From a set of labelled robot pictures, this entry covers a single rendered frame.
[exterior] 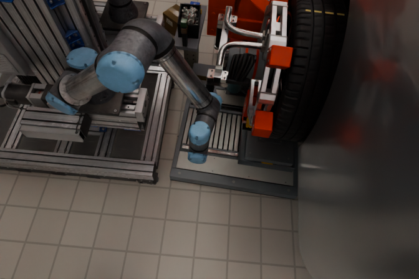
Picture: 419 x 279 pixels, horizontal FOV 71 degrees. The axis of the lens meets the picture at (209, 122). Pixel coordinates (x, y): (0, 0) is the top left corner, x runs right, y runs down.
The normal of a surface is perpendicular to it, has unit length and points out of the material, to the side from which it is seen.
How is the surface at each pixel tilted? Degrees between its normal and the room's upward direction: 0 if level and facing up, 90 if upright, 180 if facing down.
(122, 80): 85
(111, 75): 85
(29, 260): 0
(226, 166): 0
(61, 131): 0
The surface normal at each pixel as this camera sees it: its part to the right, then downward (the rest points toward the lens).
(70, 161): 0.04, -0.49
